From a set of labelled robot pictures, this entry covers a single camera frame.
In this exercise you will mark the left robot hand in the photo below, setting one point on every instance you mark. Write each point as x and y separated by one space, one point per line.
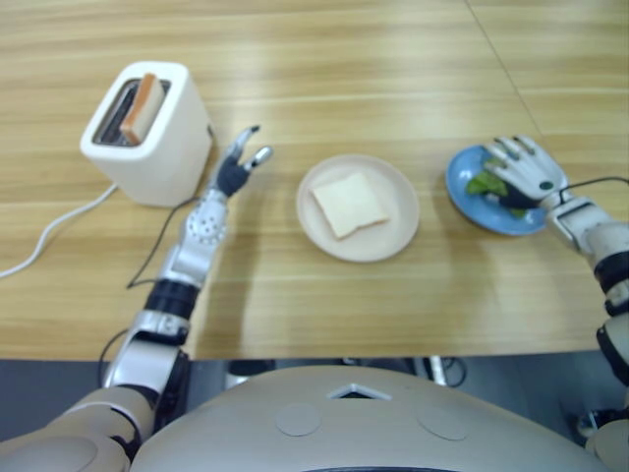
231 174

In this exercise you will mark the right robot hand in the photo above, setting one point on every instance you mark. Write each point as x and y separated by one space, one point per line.
528 169

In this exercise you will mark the green lettuce leaf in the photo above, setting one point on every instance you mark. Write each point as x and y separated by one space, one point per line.
484 184

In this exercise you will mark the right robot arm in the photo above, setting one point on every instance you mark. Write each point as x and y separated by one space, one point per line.
597 246

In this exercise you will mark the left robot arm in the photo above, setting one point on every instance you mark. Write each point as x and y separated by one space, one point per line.
162 314

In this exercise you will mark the blue plate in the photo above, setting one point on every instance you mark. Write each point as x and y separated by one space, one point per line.
462 172

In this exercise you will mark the cream toaster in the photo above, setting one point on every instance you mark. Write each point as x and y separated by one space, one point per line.
169 147

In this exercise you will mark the bread slice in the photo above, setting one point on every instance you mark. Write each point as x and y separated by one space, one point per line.
143 109
350 205

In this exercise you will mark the cream plate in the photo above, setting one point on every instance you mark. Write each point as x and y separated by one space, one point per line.
393 206

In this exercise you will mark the robot body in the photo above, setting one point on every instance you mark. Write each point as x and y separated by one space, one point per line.
354 423

